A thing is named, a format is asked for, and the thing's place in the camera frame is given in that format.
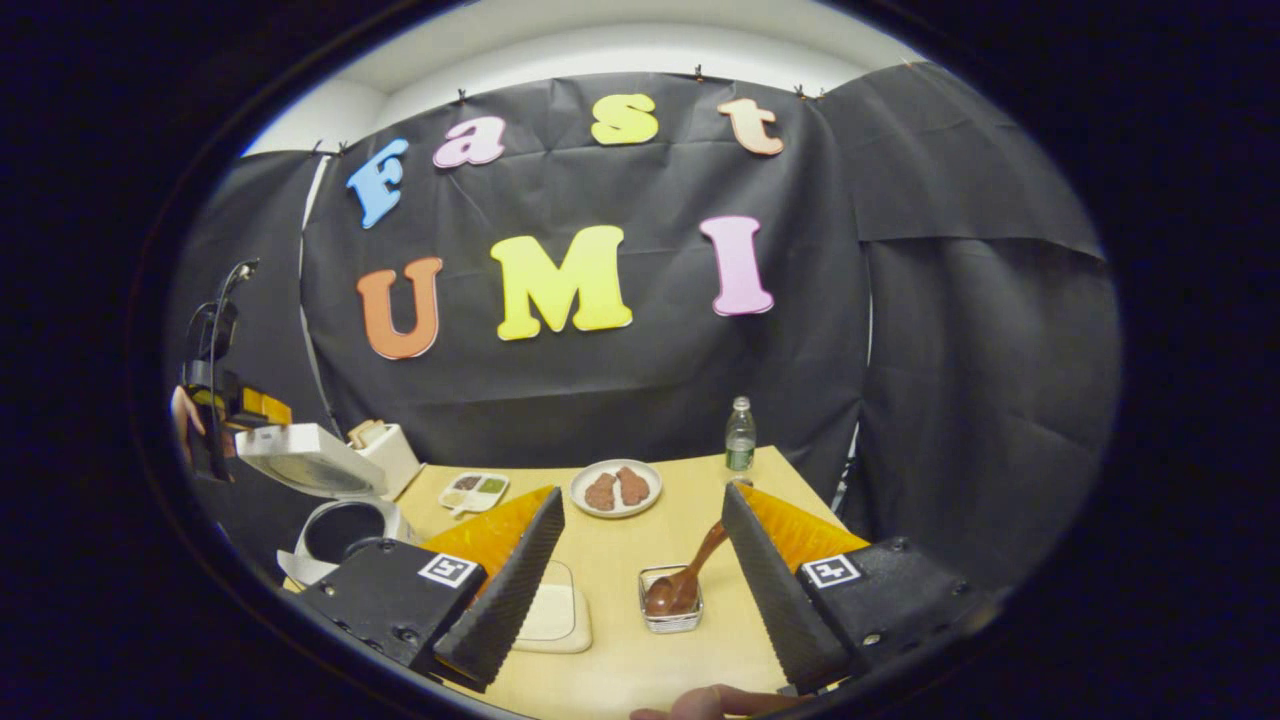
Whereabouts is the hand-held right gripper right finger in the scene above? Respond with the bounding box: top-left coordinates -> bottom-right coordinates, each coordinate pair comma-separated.
720,483 -> 986,696

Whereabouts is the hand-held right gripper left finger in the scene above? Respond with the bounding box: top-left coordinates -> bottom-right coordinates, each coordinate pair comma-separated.
298,487 -> 566,691

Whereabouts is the clear rice container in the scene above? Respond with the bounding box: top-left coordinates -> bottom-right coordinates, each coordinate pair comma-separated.
515,560 -> 593,654

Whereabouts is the white rice cooker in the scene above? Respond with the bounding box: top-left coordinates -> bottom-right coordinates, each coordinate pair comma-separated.
235,423 -> 421,591

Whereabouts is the brown wooden spoon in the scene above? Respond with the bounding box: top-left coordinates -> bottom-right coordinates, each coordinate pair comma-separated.
645,520 -> 729,616

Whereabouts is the clear wire chopstick holder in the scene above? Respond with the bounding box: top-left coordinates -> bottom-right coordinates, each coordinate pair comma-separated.
638,565 -> 704,635

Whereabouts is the white divided condiment tray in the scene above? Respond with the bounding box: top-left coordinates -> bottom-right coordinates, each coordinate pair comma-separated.
438,472 -> 511,519

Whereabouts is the white round plate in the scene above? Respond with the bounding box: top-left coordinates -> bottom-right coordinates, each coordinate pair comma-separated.
570,459 -> 663,519

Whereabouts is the white toaster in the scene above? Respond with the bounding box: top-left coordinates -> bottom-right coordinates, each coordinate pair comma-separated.
348,422 -> 426,501

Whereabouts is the green label plastic bottle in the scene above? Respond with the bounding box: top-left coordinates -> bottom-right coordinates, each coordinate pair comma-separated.
725,396 -> 757,473

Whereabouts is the black backdrop cloth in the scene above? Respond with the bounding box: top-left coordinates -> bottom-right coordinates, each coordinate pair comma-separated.
165,62 -> 1121,591

